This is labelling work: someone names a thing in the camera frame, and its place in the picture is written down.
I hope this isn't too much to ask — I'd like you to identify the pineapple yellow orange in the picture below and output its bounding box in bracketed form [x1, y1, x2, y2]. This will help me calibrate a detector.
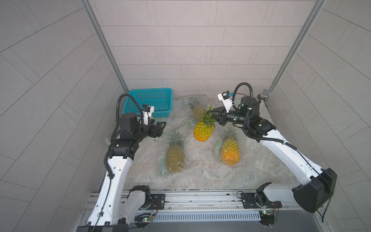
[193, 105, 216, 142]

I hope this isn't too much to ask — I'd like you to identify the clear zip-top bag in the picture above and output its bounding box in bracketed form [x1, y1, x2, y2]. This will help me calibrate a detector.
[158, 131, 186, 176]
[214, 127, 242, 166]
[104, 131, 158, 145]
[180, 95, 209, 123]

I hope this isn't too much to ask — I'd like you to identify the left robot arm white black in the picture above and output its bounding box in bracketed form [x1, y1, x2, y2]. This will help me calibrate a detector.
[76, 113, 166, 232]

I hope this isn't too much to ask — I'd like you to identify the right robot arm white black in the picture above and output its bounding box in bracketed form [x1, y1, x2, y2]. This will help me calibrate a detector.
[208, 107, 337, 213]

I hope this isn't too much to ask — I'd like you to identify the back pineapple in bag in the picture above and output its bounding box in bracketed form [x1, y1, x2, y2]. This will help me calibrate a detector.
[188, 97, 206, 121]

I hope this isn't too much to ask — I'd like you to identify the pineapple in bag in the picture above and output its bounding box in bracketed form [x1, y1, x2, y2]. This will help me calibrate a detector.
[188, 97, 206, 121]
[221, 130, 240, 165]
[165, 131, 185, 173]

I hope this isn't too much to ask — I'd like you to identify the left pineapple in bag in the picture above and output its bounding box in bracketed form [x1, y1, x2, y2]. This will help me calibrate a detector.
[165, 131, 185, 173]

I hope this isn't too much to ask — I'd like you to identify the right pineapple in bag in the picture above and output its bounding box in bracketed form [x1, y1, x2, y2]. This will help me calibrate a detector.
[221, 130, 240, 165]

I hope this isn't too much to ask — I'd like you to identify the teal plastic basket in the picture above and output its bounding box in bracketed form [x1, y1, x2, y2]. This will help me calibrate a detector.
[129, 88, 173, 119]

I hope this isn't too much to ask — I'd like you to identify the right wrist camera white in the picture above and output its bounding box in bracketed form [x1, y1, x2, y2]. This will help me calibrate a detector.
[217, 90, 234, 113]

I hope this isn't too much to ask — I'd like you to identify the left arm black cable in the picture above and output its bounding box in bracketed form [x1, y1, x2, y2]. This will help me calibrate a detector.
[115, 93, 146, 128]

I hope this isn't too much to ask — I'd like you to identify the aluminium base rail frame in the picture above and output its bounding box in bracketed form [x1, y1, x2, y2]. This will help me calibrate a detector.
[77, 186, 302, 229]

